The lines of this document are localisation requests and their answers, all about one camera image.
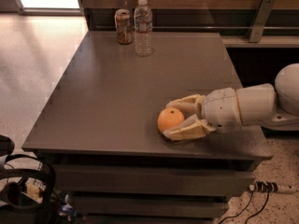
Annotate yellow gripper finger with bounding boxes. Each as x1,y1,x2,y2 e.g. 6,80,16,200
165,94,206,114
163,115,216,141

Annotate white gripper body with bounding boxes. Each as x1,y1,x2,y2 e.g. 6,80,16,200
201,88,241,133

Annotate orange fruit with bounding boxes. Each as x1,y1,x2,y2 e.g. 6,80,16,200
157,107,185,133

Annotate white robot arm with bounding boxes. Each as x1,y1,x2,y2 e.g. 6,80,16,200
158,63,299,141

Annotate clear plastic water bottle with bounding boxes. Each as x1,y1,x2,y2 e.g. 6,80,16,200
134,0,152,57

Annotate white power strip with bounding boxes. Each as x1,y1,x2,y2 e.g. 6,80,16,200
249,181,298,194

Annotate grey drawer cabinet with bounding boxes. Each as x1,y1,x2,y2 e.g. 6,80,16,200
24,32,271,224

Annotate brown drink can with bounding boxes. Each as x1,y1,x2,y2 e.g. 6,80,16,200
114,8,133,45

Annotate black cable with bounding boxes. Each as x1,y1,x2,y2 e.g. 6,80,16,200
244,190,271,224
218,189,255,224

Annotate metal wall bracket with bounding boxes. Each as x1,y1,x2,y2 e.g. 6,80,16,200
248,0,276,43

